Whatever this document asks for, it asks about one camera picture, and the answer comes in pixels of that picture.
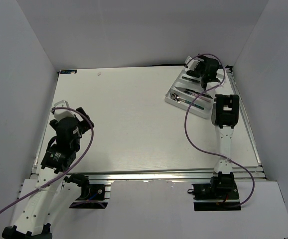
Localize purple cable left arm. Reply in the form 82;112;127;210
0;106;95;239

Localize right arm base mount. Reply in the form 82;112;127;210
187;183;241;212

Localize knife with dark handle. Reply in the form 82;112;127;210
183;88;200;96

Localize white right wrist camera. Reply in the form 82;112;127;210
184;56;204;71

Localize white divided cutlery tray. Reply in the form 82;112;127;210
164;65;223;119

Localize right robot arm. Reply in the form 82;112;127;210
184;53;240;179

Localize knife with pink handle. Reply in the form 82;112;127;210
197;94;213;103

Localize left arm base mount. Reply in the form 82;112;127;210
64;174;109;209

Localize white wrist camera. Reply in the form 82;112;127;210
184;56;204;71
50;100;75;122

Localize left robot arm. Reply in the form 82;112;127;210
2;104;94;239

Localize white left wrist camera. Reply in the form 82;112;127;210
50;100;75;122

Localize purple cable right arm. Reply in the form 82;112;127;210
183;53;256;207

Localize fork with dark handle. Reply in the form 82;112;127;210
181;76;201;84

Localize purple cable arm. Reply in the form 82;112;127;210
0;106;95;239
183;53;256;207

